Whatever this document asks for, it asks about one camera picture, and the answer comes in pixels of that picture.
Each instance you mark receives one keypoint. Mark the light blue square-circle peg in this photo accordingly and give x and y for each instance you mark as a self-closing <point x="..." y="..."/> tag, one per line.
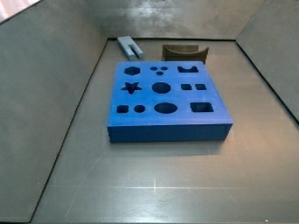
<point x="129" y="48"/>

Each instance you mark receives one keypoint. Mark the black curved fixture stand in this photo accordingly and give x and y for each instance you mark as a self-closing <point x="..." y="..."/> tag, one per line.
<point x="184" y="53"/>

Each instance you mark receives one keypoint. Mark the blue foam shape-sorter block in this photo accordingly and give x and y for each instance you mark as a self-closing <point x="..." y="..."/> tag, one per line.
<point x="165" y="101"/>

